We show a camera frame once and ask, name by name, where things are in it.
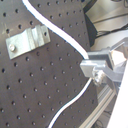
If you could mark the black perforated breadboard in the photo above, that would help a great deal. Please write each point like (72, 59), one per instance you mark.
(34, 86)

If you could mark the metal cable clip bracket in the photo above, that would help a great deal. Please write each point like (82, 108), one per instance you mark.
(27, 41)

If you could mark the aluminium extrusion frame rail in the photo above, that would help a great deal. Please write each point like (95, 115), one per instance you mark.
(104, 98)

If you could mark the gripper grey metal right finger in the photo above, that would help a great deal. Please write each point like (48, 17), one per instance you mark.
(118, 53)

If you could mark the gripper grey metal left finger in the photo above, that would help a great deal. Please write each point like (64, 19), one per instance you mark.
(99, 67)

